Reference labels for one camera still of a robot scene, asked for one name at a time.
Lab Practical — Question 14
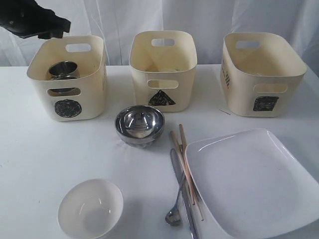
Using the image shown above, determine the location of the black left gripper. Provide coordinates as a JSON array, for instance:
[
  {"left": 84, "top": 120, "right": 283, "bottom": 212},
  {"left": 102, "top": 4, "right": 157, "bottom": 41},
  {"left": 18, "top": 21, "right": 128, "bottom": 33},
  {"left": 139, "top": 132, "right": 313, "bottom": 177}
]
[{"left": 0, "top": 0, "right": 71, "bottom": 39}]

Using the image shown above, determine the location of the stainless steel bowl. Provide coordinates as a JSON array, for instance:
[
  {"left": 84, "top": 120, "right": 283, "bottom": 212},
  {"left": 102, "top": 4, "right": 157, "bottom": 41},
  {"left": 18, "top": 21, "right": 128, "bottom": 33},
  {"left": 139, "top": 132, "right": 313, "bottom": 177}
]
[{"left": 115, "top": 105, "right": 165, "bottom": 148}]

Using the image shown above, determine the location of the white ceramic bowl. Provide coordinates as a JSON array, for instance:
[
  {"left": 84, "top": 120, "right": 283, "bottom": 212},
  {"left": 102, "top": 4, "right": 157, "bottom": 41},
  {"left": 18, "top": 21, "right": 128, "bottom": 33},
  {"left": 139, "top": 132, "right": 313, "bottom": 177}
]
[{"left": 57, "top": 179, "right": 124, "bottom": 239}]

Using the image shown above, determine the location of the white square plate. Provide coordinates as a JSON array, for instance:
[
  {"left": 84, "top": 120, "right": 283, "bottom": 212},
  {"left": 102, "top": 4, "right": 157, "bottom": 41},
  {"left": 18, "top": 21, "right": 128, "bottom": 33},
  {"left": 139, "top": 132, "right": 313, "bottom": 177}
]
[{"left": 185, "top": 128, "right": 319, "bottom": 239}]

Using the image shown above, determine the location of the cream bin with circle mark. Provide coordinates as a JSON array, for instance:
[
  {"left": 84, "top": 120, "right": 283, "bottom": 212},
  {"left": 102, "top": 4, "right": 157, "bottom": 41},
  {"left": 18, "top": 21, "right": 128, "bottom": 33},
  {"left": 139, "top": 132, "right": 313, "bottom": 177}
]
[{"left": 27, "top": 35, "right": 107, "bottom": 121}]

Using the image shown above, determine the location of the cream bin with triangle mark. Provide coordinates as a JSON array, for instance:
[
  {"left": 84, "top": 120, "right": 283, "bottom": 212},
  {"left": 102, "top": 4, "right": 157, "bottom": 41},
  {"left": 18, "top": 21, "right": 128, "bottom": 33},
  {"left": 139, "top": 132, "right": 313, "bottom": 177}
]
[{"left": 129, "top": 30, "right": 197, "bottom": 112}]

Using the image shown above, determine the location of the white backdrop curtain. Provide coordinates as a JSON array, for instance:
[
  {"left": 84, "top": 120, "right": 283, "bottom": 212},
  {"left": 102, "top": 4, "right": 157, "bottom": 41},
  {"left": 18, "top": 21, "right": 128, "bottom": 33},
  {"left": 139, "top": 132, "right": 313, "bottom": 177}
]
[{"left": 0, "top": 0, "right": 319, "bottom": 67}]

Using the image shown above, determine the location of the steel table knife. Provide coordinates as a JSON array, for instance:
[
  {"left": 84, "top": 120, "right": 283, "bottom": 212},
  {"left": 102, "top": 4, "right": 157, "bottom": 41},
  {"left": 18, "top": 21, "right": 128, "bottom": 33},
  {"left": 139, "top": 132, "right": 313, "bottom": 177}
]
[{"left": 170, "top": 148, "right": 199, "bottom": 239}]

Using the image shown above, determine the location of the cream bin with square mark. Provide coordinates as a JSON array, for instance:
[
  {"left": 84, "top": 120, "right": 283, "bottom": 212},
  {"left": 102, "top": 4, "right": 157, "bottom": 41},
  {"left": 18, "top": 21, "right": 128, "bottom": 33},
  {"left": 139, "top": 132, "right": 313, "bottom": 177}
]
[{"left": 220, "top": 32, "right": 307, "bottom": 118}]

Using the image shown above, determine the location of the long steel spoon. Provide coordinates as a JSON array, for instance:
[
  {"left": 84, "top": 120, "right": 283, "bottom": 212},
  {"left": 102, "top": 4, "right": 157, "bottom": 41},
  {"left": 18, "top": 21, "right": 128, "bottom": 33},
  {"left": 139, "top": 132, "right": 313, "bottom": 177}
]
[{"left": 165, "top": 172, "right": 185, "bottom": 227}]

